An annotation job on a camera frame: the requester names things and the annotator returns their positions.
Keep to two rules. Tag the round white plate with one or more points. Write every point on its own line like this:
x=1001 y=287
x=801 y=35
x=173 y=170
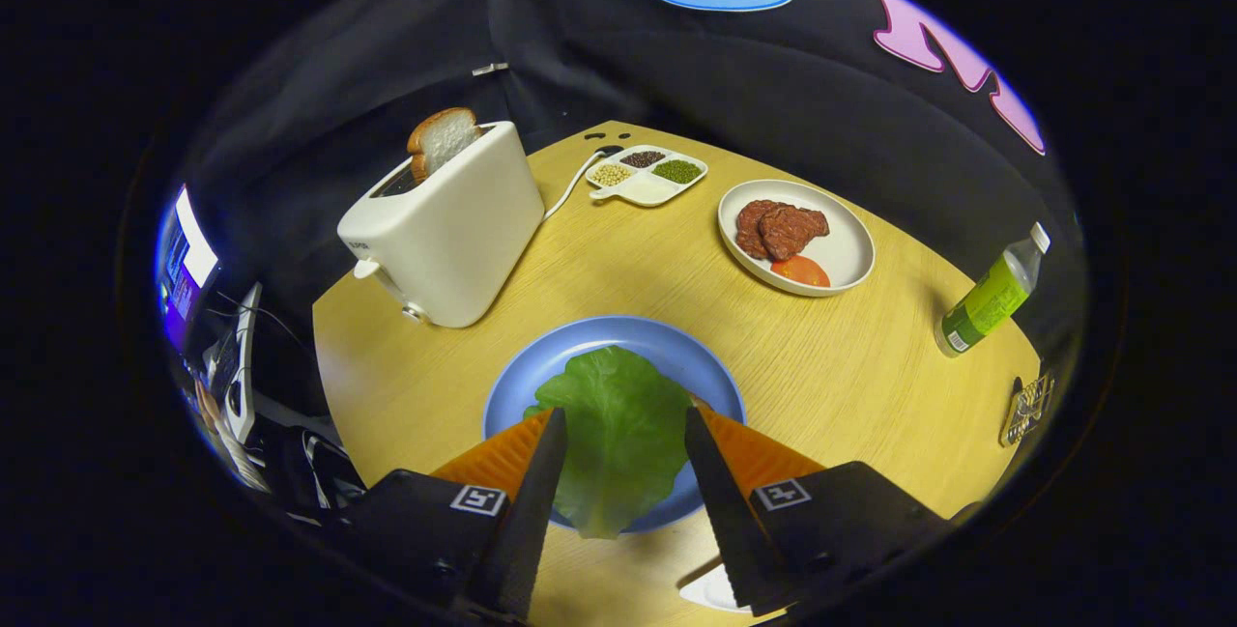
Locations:
x=846 y=245

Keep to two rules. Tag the white clip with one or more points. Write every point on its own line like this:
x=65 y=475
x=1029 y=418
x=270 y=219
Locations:
x=490 y=69

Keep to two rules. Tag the blue plate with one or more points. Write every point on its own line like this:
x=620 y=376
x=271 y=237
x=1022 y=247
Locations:
x=618 y=337

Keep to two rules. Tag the white curved stand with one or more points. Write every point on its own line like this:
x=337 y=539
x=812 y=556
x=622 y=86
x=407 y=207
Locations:
x=242 y=366

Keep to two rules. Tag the green lettuce leaf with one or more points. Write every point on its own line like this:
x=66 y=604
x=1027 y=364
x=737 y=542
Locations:
x=618 y=434

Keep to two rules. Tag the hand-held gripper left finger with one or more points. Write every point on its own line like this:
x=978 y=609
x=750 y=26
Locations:
x=527 y=511

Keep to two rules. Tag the white divided bean dish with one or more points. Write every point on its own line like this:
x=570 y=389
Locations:
x=646 y=185

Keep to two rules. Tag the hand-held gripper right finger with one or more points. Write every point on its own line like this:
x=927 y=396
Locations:
x=730 y=511

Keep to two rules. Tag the brown meat patty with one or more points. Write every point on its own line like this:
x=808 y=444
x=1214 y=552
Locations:
x=792 y=226
x=747 y=226

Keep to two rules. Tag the empty white plate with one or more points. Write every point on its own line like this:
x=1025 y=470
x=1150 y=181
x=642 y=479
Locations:
x=710 y=591

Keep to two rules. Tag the white bread slice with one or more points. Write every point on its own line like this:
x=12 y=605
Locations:
x=445 y=139

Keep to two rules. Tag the red tomato slice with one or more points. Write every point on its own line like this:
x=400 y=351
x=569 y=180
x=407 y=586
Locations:
x=800 y=271

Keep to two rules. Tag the green label plastic bottle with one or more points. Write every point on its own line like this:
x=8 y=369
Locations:
x=986 y=303

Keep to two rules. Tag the white toaster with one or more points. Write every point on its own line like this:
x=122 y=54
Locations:
x=454 y=241

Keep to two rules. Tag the computer monitor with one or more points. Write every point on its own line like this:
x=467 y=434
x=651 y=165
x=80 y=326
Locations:
x=188 y=260

